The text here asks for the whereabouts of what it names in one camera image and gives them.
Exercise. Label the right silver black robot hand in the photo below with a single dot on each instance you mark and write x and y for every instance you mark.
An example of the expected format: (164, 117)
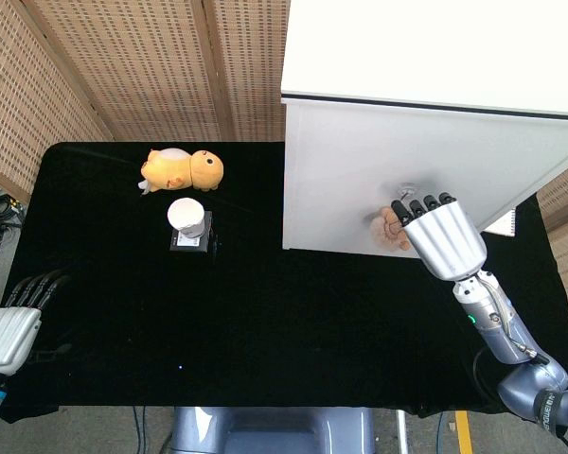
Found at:
(447, 241)

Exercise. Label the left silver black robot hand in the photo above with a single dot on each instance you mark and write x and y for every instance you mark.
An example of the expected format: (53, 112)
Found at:
(9, 331)

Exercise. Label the tan cabinet knob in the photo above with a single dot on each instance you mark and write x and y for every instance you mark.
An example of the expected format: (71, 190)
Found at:
(385, 227)

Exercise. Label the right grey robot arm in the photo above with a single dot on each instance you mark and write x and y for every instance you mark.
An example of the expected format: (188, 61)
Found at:
(506, 331)

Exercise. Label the white spiral notebook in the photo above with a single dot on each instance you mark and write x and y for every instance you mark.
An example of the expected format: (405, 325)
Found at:
(504, 224)

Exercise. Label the woven bamboo folding screen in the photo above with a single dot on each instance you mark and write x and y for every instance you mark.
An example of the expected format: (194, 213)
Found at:
(565, 213)
(147, 71)

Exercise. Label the white cabinet box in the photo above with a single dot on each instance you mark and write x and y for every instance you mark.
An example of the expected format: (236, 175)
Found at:
(407, 94)

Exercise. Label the metal table leg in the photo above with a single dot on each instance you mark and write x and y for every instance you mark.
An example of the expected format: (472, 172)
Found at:
(402, 432)

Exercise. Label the black cardboard box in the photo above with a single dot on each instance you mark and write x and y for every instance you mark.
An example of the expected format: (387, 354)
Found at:
(194, 245)

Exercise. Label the white paper cup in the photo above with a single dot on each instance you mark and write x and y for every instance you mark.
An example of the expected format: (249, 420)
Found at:
(185, 215)

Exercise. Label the black tablecloth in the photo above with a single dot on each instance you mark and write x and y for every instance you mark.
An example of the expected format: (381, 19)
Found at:
(246, 307)

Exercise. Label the yellow plush duck toy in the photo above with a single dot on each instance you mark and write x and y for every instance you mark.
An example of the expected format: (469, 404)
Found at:
(180, 170)

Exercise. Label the grey robot torso base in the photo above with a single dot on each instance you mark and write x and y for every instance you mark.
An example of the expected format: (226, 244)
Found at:
(274, 430)

